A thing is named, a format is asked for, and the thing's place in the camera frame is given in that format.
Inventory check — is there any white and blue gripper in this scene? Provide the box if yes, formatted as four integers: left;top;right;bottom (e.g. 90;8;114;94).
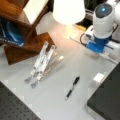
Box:
85;26;120;55

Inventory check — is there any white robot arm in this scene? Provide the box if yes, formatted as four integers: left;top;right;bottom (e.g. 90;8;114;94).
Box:
85;2;120;56

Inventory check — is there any black pen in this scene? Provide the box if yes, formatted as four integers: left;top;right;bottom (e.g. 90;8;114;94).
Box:
65;76;80;100

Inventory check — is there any white lamp shade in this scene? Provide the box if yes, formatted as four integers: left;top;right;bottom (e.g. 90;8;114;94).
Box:
53;0;85;25

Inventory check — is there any black drawer box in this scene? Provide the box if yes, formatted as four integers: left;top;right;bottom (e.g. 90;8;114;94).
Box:
87;62;120;120

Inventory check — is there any silver folding laptop stand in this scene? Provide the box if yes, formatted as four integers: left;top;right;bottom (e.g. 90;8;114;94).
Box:
25;42;64;88

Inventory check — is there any blue book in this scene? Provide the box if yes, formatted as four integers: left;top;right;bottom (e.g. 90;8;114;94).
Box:
0;17;24;46

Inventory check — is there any wooden shelf stand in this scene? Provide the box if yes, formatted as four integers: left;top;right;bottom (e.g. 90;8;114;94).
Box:
0;0;54;65

